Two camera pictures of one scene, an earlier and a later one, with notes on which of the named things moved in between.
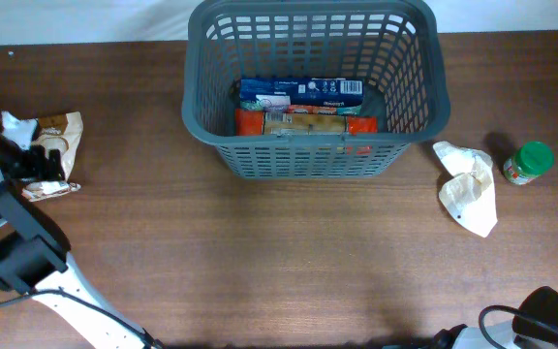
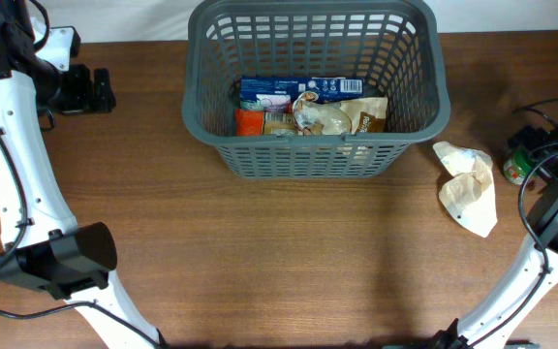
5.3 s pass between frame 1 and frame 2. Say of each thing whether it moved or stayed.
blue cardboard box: stayed
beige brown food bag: moved
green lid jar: stayed
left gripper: moved
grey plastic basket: stayed
